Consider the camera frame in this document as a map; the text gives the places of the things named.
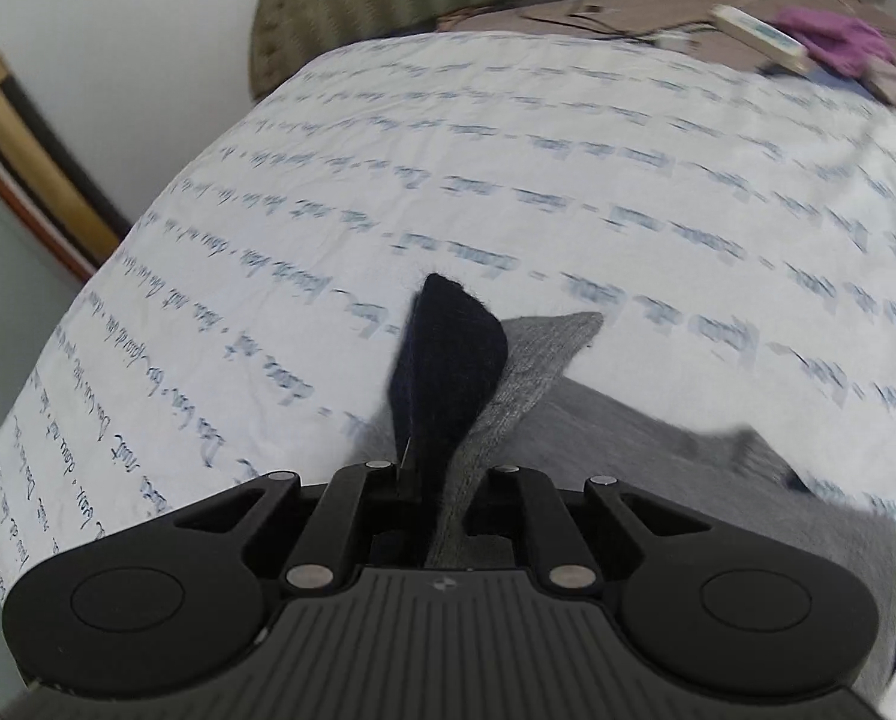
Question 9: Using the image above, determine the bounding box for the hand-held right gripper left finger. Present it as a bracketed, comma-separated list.
[169, 459, 402, 595]

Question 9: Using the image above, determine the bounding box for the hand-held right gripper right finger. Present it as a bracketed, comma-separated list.
[484, 463, 720, 593]

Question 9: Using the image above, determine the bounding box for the grey sweater with navy sleeves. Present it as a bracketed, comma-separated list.
[350, 272, 896, 707]

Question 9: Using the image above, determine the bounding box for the white printed blanket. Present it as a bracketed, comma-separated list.
[0, 30, 896, 650]

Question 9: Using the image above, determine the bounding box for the brown bed sheet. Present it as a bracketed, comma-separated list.
[439, 0, 896, 117]

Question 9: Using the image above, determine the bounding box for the white power strip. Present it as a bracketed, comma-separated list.
[709, 4, 815, 77]

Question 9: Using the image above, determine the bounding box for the purple cloth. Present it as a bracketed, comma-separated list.
[776, 3, 896, 82]

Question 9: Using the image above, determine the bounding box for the gold wooden frame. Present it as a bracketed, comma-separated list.
[0, 30, 133, 284]

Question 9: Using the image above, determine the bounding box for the black cable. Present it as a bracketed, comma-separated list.
[519, 7, 719, 44]

